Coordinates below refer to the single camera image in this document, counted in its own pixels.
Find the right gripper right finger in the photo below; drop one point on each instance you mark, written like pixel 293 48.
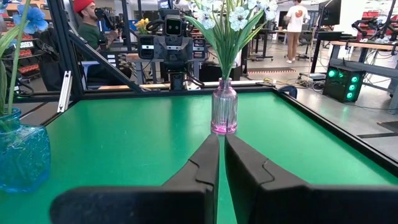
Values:
pixel 295 205

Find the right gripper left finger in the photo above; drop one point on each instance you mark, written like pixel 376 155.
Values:
pixel 140 205

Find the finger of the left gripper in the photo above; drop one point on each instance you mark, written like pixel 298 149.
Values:
pixel 163 49
pixel 183 49

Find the white artificial flower bunch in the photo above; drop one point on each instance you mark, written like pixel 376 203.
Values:
pixel 206 20
pixel 238 18

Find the pink ribbed glass vase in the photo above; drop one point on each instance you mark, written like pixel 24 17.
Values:
pixel 224 105

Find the blue artificial flower bunch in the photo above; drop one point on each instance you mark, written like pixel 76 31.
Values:
pixel 32 18
pixel 2 87

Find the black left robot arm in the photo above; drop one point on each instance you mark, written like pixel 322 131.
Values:
pixel 178 79

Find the small yellow flower bunch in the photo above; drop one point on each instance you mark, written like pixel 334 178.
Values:
pixel 142 26

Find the black diagonal strut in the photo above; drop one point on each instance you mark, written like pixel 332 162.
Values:
pixel 105 61

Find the black handheld device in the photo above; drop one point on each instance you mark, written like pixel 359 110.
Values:
pixel 109 18

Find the person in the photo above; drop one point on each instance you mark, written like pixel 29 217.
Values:
pixel 90 34
pixel 297 18

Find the green table mat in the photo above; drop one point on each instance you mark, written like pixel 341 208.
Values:
pixel 124 130

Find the dark floor plate striped edge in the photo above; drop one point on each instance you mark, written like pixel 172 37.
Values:
pixel 270 71

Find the silver aluminium bar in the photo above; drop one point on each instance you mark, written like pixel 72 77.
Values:
pixel 64 91

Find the shelf with red bins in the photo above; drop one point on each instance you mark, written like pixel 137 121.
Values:
pixel 29 68

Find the white lettered sign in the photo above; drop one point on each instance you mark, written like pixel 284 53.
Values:
pixel 23 45

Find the black computer green lights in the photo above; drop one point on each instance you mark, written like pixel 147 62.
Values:
pixel 342 84

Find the black monitor on stand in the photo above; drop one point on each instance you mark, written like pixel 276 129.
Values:
pixel 331 12

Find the wooden desk grey legs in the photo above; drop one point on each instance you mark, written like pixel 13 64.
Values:
pixel 373 70

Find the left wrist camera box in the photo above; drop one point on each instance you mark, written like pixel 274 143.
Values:
pixel 173 27

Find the black upright post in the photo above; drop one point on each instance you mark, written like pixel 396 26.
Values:
pixel 63 46

